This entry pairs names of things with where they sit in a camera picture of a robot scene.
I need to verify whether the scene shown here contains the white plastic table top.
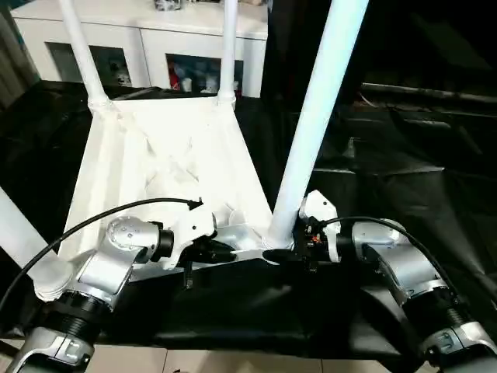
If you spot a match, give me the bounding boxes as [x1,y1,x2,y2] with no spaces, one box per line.
[33,96,290,303]

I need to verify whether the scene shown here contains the black work mat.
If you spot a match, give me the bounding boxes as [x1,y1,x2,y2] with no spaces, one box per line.
[0,79,497,370]

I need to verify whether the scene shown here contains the grey metal rod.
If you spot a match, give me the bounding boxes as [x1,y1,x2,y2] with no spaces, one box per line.
[360,82,497,106]

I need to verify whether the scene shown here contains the white sideboard with glass doors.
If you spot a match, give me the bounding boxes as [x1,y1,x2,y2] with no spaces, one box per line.
[11,0,269,97]

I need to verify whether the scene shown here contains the black backdrop cloth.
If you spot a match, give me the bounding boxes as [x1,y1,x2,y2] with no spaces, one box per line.
[260,0,497,104]

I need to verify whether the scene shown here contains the grey crumpled bundle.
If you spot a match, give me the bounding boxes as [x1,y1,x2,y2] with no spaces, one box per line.
[153,0,184,12]

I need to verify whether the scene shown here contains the grey curtain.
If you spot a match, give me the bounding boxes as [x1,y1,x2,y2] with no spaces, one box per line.
[0,9,42,112]

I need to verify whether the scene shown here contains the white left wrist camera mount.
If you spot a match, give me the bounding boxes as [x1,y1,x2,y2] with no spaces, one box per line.
[162,204,218,271]

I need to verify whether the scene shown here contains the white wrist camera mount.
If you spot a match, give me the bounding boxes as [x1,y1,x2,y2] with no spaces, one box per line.
[162,204,218,271]
[297,189,342,263]

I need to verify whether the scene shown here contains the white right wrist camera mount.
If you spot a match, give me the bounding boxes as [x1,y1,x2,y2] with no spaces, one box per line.
[297,189,342,263]

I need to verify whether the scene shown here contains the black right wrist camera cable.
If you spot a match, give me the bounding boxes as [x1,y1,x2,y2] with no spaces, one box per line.
[325,216,467,301]

